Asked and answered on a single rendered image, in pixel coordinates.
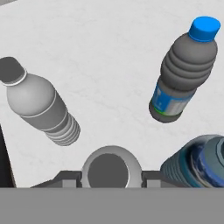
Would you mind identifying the grey bottle with blue cap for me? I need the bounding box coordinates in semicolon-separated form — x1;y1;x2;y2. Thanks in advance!
148;16;221;124

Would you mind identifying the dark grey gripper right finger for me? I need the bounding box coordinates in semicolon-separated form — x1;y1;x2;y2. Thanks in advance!
141;170;187;189

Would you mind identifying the blue labelled plastic bottle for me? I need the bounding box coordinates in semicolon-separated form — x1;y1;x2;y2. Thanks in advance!
159;134;224;189

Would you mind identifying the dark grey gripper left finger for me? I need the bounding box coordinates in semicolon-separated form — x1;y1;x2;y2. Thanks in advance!
30;170;83;189

